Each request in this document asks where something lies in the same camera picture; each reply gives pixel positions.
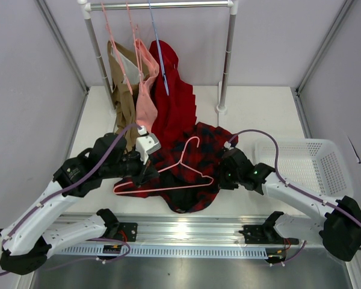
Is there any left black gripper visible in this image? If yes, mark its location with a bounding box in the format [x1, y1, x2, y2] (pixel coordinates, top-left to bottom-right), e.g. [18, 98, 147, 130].
[102, 146, 159, 188]

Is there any red plaid skirt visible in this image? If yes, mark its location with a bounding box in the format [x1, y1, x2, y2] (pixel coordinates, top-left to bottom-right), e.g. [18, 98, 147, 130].
[113, 122, 238, 214]

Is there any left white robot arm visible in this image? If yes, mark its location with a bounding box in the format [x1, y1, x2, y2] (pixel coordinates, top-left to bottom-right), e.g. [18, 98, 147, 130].
[0, 133, 161, 276]

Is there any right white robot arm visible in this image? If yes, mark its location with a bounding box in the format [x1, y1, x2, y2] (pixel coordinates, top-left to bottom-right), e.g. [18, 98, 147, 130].
[219, 148, 361, 261]

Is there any blue hanger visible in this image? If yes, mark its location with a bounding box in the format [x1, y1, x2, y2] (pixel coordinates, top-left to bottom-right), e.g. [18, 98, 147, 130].
[147, 0, 169, 96]

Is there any pink hanging garment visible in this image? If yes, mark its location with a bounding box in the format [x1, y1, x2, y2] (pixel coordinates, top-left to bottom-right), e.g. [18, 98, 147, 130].
[135, 39, 159, 133]

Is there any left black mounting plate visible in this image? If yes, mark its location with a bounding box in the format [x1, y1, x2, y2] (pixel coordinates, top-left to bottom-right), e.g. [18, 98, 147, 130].
[106, 222, 138, 243]

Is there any black mounting plate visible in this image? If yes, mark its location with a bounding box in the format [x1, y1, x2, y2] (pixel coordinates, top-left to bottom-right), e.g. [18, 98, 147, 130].
[238, 225, 300, 245]
[106, 222, 138, 243]

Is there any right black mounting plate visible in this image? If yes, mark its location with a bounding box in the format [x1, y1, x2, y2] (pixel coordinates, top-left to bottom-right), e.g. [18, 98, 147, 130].
[238, 225, 300, 245]

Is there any white plastic basket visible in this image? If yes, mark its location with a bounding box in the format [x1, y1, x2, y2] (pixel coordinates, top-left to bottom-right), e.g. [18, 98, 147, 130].
[254, 138, 354, 197]

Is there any red hanging garment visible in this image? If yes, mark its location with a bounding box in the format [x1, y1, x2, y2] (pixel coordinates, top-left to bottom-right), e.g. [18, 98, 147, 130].
[149, 40, 197, 149]

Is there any tan hanging garment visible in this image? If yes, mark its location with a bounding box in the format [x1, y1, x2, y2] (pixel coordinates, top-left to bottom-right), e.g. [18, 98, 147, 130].
[107, 42, 139, 134]

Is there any metal clothes rack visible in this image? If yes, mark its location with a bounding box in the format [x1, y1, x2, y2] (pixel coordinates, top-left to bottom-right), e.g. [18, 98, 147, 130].
[77, 1, 239, 126]

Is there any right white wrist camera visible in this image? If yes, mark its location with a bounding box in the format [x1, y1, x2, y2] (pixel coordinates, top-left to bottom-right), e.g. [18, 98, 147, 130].
[223, 141, 235, 151]

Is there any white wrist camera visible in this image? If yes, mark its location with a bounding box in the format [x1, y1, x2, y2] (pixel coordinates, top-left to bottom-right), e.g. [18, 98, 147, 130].
[223, 141, 235, 151]
[135, 126, 161, 164]

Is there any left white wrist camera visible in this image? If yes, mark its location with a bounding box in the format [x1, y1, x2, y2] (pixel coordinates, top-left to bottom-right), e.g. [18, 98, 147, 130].
[135, 126, 161, 164]

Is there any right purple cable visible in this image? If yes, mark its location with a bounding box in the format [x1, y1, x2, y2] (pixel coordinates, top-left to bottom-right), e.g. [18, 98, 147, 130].
[228, 129, 361, 250]

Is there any purple cable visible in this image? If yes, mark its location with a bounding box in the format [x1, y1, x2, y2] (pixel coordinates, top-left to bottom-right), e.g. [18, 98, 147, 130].
[0, 122, 142, 278]
[228, 129, 361, 250]

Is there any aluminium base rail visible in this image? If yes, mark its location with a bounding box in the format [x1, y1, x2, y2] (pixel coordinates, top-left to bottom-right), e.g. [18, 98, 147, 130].
[60, 214, 329, 248]

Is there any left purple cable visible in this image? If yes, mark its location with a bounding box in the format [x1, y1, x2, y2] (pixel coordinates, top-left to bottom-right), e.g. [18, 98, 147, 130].
[0, 122, 142, 278]

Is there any slotted white cable duct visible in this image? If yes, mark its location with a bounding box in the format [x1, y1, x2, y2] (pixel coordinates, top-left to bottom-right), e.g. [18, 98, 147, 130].
[59, 243, 268, 259]

